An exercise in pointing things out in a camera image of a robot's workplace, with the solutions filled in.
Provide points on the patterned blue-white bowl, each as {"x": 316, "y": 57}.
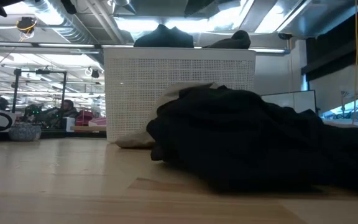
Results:
{"x": 24, "y": 132}

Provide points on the person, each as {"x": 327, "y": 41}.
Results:
{"x": 68, "y": 109}

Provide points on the black garment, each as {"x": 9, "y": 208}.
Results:
{"x": 244, "y": 140}

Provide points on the dark brown-grey garment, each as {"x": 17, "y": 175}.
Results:
{"x": 233, "y": 41}

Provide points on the white perforated laundry basket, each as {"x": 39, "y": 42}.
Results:
{"x": 141, "y": 90}

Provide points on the red bin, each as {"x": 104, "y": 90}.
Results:
{"x": 84, "y": 118}

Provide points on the black metal frame stand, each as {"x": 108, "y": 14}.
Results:
{"x": 16, "y": 90}

